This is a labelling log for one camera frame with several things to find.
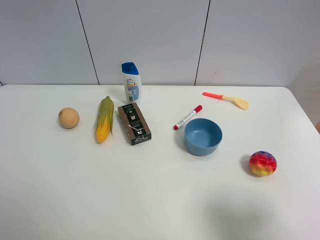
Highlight white blue-capped shampoo bottle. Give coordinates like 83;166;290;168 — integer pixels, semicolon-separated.
121;62;142;105

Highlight red whiteboard marker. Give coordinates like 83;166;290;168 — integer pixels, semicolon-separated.
173;105;203;131

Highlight orange-handled beige toy spatula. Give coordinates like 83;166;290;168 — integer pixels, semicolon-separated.
202;92;249;111

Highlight yellow corn cob toy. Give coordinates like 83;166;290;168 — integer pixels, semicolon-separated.
95;96;115;144

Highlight blue plastic bowl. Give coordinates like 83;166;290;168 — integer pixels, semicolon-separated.
184;118;223;156

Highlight tan round fruit toy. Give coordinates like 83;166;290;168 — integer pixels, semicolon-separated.
58;107;80;129

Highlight brown rectangular cardboard box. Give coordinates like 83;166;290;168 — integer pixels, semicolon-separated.
117;102;152;146

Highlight rainbow squishy ball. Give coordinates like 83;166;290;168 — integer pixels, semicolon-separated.
249;151;277;177

